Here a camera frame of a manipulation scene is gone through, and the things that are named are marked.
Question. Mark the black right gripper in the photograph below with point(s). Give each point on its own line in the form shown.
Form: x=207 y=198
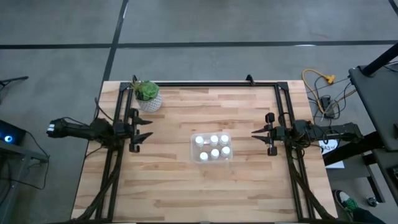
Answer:
x=278 y=133

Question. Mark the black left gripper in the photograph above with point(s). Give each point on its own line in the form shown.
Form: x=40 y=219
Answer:
x=126 y=132

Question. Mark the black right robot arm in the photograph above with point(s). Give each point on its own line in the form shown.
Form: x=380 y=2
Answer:
x=342 y=130

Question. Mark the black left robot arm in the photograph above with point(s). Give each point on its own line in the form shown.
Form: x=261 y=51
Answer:
x=77 y=130

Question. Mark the clear plastic basket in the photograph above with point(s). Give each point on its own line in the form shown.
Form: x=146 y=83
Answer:
x=192 y=155

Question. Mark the white triangle-patterned plant pot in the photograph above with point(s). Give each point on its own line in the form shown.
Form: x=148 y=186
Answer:
x=152 y=105

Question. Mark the green succulent plant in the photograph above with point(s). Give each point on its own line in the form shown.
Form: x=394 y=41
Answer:
x=147 y=90

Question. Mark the white paper label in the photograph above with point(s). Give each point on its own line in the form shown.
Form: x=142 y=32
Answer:
x=331 y=147

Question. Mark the black power strip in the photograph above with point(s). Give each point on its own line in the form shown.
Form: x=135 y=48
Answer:
x=326 y=104

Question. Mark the white paper sheet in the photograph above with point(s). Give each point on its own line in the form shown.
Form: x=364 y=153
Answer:
x=337 y=165

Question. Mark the person's shoe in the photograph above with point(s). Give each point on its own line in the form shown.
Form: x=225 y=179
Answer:
x=343 y=199

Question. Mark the black cart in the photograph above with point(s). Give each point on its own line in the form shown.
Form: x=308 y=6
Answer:
x=379 y=99

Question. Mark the grey metal stand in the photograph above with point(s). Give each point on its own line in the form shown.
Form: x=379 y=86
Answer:
x=18 y=152

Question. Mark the black caster wheel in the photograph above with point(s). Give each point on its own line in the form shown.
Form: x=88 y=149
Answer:
x=372 y=201

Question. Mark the black box with blue light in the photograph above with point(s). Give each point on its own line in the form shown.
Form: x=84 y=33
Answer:
x=15 y=132

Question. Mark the person's leg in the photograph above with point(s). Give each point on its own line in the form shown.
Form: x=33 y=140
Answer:
x=367 y=217

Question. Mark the black tripod leg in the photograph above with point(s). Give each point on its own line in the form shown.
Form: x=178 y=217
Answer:
x=15 y=79

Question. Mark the black metal rig frame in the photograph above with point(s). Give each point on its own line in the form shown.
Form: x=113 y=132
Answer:
x=217 y=84

